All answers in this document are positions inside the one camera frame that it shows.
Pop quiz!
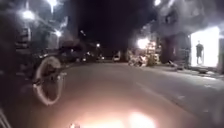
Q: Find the vehicle with large wheel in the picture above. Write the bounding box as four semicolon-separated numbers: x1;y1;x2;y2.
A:
0;13;84;111

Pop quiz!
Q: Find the row of street lamps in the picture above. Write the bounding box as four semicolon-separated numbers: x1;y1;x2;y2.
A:
19;0;103;49

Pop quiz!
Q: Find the white vehicle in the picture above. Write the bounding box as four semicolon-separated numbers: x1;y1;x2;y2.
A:
112;55;121;63

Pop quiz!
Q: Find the person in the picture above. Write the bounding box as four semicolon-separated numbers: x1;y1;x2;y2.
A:
195;40;205;66

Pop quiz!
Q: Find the grey asphalt road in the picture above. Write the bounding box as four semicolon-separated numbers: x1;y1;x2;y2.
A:
6;60;224;128

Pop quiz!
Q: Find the building with lit shopfront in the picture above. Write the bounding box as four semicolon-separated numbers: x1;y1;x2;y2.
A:
139;0;224;75

